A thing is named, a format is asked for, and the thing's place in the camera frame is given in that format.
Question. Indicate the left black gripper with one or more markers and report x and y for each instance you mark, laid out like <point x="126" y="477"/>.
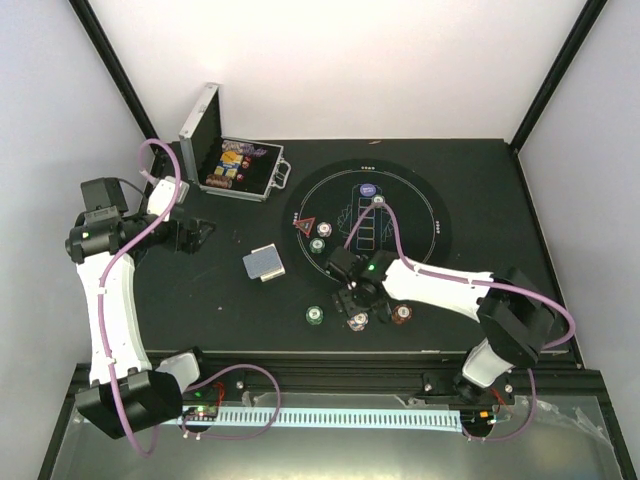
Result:
<point x="191" y="244"/>

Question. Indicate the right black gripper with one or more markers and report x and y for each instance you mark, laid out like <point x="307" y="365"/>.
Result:
<point x="348" y="306"/>

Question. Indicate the blue white chip stack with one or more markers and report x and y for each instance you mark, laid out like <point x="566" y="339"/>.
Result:
<point x="358" y="322"/>

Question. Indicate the green poker chip stack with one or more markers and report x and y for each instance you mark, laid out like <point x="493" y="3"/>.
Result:
<point x="314" y="315"/>

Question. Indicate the red triangular all-in marker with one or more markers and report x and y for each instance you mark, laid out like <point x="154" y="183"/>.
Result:
<point x="305" y="225"/>

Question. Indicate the purple small blind button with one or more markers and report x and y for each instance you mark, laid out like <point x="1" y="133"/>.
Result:
<point x="367" y="190"/>

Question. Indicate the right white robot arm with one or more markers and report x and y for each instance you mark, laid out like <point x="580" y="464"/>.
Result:
<point x="515" y="320"/>

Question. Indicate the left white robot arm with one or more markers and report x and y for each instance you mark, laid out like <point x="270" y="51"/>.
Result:
<point x="126" y="393"/>

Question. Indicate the brown poker chip stack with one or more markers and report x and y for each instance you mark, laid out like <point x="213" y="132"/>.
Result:
<point x="401" y="314"/>

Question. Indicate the orange black chip roll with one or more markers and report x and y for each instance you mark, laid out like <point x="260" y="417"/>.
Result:
<point x="220" y="182"/>

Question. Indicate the blue backed card deck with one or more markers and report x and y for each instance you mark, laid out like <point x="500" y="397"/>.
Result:
<point x="264" y="263"/>

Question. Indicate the open aluminium poker case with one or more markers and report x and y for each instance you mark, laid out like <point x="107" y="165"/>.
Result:
<point x="201" y="139"/>

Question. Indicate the round black poker mat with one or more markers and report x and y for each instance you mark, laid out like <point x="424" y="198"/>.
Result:
<point x="331" y="194"/>

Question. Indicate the yellow big blind button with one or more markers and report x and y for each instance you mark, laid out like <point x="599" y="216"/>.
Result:
<point x="230" y="157"/>

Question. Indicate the purple chip roll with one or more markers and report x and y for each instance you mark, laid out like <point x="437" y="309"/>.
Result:
<point x="243" y="148"/>

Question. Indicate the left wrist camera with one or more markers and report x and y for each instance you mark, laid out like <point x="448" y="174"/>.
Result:
<point x="103" y="193"/>

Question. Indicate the white slotted cable duct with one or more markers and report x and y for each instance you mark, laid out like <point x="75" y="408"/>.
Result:
<point x="332" y="418"/>

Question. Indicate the black aluminium rail base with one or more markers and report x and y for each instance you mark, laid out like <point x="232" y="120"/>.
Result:
<point x="426" y="376"/>

